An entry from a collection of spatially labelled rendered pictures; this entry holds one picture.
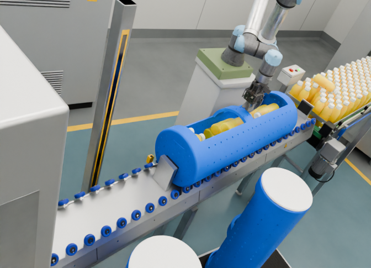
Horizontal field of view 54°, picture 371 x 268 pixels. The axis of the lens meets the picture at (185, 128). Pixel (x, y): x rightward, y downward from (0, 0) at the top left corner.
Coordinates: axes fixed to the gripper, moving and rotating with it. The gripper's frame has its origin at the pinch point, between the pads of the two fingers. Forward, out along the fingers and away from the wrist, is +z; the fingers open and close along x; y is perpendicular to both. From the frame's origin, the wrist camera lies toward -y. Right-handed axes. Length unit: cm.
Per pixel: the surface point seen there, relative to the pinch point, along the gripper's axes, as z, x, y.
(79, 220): 30, -1, 94
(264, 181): 19.6, 30.1, 10.1
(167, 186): 27, 5, 52
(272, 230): 38, 48, 13
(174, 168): 15, 4, 51
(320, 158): 53, 28, -92
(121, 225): 27, 11, 82
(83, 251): 31, 11, 99
